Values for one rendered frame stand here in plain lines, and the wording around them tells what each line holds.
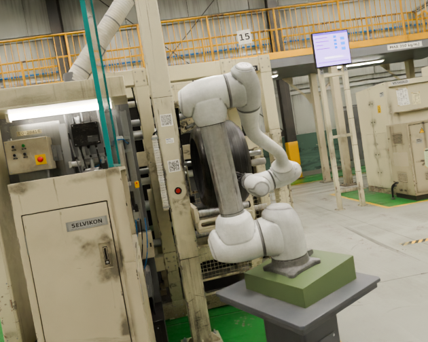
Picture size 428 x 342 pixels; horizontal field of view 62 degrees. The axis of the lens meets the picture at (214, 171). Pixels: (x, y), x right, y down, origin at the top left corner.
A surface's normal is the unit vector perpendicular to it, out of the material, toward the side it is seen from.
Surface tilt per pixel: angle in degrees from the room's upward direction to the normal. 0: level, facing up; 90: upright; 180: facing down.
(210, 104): 103
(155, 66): 90
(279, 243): 95
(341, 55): 90
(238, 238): 94
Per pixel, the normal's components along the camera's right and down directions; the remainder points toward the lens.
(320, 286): 0.58, -0.05
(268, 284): -0.80, 0.16
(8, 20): 0.11, 0.04
